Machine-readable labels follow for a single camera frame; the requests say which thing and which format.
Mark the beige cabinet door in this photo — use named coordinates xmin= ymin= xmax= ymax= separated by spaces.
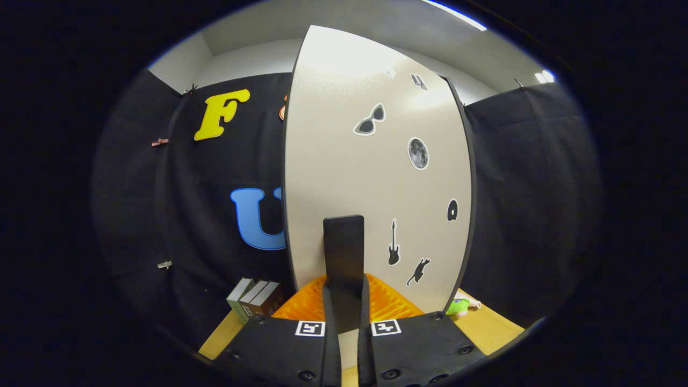
xmin=282 ymin=25 xmax=479 ymax=336

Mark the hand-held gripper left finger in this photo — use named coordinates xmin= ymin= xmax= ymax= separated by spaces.
xmin=212 ymin=274 xmax=343 ymax=387

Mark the green book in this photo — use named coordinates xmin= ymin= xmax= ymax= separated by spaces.
xmin=227 ymin=278 xmax=254 ymax=323

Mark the long ceiling light panel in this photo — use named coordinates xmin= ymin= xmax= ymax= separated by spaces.
xmin=422 ymin=0 xmax=487 ymax=31

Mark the row of black spring clamps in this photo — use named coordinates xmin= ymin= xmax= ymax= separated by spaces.
xmin=183 ymin=78 xmax=525 ymax=96

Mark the green plush toy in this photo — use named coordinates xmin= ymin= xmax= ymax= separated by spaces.
xmin=445 ymin=297 xmax=483 ymax=318

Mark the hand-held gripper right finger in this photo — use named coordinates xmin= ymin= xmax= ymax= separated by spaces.
xmin=357 ymin=273 xmax=487 ymax=387

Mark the black backdrop cloth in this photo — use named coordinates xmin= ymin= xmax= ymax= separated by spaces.
xmin=91 ymin=69 xmax=601 ymax=350

